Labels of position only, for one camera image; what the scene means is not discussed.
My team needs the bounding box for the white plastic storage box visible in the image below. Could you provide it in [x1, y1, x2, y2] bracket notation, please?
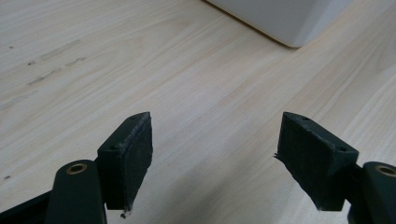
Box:
[204, 0, 355, 49]

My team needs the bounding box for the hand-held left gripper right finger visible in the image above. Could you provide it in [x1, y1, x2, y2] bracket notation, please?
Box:
[274, 111, 360, 212]

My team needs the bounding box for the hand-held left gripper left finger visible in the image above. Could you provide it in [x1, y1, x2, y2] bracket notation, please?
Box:
[96, 111, 154, 217]

